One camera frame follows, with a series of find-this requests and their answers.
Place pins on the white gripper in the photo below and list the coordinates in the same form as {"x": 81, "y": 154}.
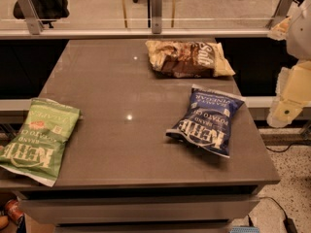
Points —
{"x": 301, "y": 33}

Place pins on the blue Kettle chip bag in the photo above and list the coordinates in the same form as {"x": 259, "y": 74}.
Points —
{"x": 207, "y": 122}

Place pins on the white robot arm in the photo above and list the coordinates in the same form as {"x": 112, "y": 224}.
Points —
{"x": 296, "y": 31}

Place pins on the brown and cream chip bag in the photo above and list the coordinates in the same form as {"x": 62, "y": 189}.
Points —
{"x": 188, "y": 59}

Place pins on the green jalapeno Kettle chip bag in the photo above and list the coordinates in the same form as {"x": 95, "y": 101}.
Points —
{"x": 36, "y": 151}

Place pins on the black chair with bag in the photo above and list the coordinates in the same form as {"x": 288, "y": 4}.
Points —
{"x": 49, "y": 11}

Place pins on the grey drawer cabinet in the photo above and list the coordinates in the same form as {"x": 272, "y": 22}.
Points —
{"x": 142, "y": 210}

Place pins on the glass railing panel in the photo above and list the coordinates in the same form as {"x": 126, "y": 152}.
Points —
{"x": 180, "y": 14}

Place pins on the red soda can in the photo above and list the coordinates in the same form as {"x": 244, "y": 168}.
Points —
{"x": 13, "y": 211}

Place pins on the right metal railing bracket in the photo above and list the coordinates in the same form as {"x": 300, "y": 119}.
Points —
{"x": 280, "y": 13}

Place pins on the metal railing bracket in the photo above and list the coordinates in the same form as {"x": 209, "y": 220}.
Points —
{"x": 34, "y": 24}
{"x": 280, "y": 13}
{"x": 156, "y": 16}

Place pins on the middle metal railing bracket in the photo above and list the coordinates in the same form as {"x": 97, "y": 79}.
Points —
{"x": 156, "y": 16}

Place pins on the left metal railing bracket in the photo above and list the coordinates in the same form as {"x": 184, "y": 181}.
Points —
{"x": 34, "y": 24}

